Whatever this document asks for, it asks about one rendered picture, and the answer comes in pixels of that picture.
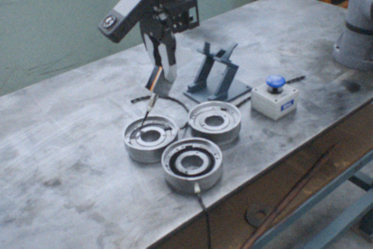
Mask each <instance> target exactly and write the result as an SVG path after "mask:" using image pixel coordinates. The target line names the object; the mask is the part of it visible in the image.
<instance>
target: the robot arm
mask: <svg viewBox="0 0 373 249"><path fill-rule="evenodd" d="M194 7H195V9H196V19H197V20H196V21H193V15H190V14H189V10H190V9H192V8H194ZM138 21H139V29H140V34H141V37H142V40H143V43H144V46H145V49H146V52H147V53H148V55H149V58H150V60H151V62H152V64H153V66H155V65H157V66H160V67H163V68H164V77H165V78H166V79H167V80H168V81H169V82H170V83H171V84H173V83H174V81H175V78H176V72H177V70H178V69H179V68H180V67H182V66H183V65H184V64H185V63H186V62H188V61H189V60H190V59H191V58H192V50H191V49H189V48H182V47H181V45H180V41H179V39H178V38H177V37H175V36H174V34H176V33H182V32H183V31H186V30H188V29H189V30H191V29H194V28H196V27H198V26H200V21H199V11H198V0H188V1H186V0H121V1H120V2H119V3H118V4H117V5H116V6H115V7H114V9H113V10H112V11H111V12H110V13H109V14H108V15H107V16H106V17H105V18H104V19H103V20H102V21H101V22H100V23H99V24H98V25H97V27H98V29H99V31H100V32H101V33H102V34H103V35H104V36H105V37H106V38H108V39H109V40H110V41H112V42H113V43H115V44H118V43H119V42H120V41H121V40H122V39H123V38H124V37H125V36H126V35H127V34H128V33H129V32H130V30H131V29H132V28H133V27H134V25H135V24H137V22H138ZM191 21H193V22H191ZM332 56H333V58H334V59H335V60H336V61H337V62H338V63H340V64H342V65H344V66H346V67H348V68H352V69H356V70H361V71H373V0H349V7H348V10H347V16H346V22H345V26H344V28H343V30H342V32H341V34H340V36H339V37H338V39H337V41H336V42H335V44H334V47H333V53H332ZM162 60H163V63H162Z"/></svg>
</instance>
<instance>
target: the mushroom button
mask: <svg viewBox="0 0 373 249"><path fill-rule="evenodd" d="M266 84H267V85H268V86H269V87H272V89H273V90H278V88H280V87H283V86H284V85H285V84H286V80H285V78H284V77H282V76H280V75H270V76H268V77H267V78H266Z"/></svg>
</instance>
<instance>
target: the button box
mask: <svg viewBox="0 0 373 249"><path fill-rule="evenodd" d="M298 94H299V91H298V90H296V89H294V88H292V87H290V86H289V85H287V84H285V85H284V86H283V87H280V88H278V90H273V89H272V87H269V86H268V85H267V84H266V83H264V84H262V85H260V86H258V87H256V88H254V89H252V90H251V107H252V108H253V109H254V110H256V111H258V112H260V113H261V114H263V115H265V116H267V117H268V118H270V119H271V120H273V121H277V120H278V119H280V118H282V117H283V116H285V115H286V114H288V113H290V112H291V111H293V110H294V109H296V108H297V102H298Z"/></svg>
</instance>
